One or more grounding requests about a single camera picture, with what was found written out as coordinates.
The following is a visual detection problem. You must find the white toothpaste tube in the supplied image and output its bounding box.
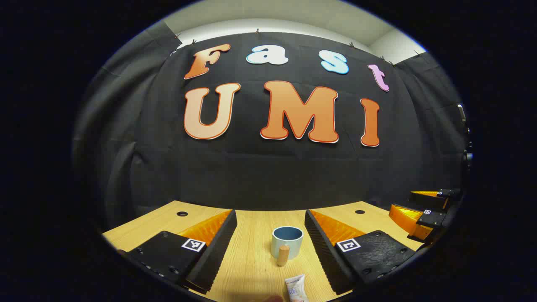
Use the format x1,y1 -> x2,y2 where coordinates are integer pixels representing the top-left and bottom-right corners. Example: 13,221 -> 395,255
284,274 -> 310,302

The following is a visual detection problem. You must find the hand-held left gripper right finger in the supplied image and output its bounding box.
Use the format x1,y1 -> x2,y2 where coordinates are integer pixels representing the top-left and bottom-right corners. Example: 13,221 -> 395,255
304,209 -> 417,295

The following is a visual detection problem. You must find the wooden desktop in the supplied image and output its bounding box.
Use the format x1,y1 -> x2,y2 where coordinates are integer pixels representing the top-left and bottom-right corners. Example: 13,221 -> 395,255
102,200 -> 424,302

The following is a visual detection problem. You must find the light blue cup wooden handle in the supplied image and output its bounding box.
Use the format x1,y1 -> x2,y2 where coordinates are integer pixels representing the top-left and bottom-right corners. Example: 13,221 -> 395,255
271,226 -> 304,267

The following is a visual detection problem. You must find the black backdrop cloth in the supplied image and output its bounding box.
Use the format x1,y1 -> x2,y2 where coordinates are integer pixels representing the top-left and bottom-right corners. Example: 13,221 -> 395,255
73,21 -> 468,231

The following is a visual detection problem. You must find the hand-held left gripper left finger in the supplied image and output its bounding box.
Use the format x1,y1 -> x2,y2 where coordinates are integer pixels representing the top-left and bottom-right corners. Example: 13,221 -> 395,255
117,209 -> 238,294

